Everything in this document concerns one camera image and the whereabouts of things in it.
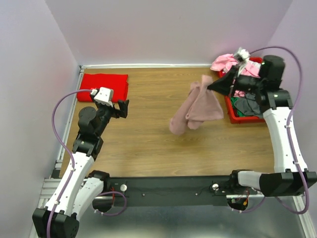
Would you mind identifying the dusty pink graphic t-shirt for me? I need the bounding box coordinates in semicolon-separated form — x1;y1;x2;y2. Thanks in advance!
169;75;224;135

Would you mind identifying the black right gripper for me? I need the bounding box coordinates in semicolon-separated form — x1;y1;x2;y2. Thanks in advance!
207;64;264;99

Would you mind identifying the light pink t-shirt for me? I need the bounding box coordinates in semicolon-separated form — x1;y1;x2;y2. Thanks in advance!
211;54;262;78

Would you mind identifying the green t-shirt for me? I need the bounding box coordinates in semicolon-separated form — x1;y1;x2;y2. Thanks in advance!
230;97;249;117

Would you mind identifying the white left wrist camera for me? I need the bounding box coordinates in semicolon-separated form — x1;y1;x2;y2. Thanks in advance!
90;87;114;106

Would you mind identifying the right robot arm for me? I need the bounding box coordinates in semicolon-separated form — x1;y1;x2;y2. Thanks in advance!
208;55;317;197

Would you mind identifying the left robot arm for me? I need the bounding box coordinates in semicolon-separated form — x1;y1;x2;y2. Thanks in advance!
32;100;129;238

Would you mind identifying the folded red t-shirt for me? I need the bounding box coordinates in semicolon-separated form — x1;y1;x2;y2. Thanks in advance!
80;73;128;103

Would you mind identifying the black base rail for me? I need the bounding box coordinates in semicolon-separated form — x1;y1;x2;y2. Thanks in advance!
110;176;257;207

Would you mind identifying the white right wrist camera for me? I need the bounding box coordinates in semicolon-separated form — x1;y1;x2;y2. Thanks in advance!
233;47;250;71

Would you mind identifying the grey t-shirt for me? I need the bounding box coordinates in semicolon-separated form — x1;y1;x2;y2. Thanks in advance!
231;94;263;119

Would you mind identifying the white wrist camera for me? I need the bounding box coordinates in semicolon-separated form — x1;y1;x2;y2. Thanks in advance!
233;47;250;71
90;87;114;106

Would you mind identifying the red plastic bin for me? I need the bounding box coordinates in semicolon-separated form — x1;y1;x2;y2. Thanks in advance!
218;57;265;124

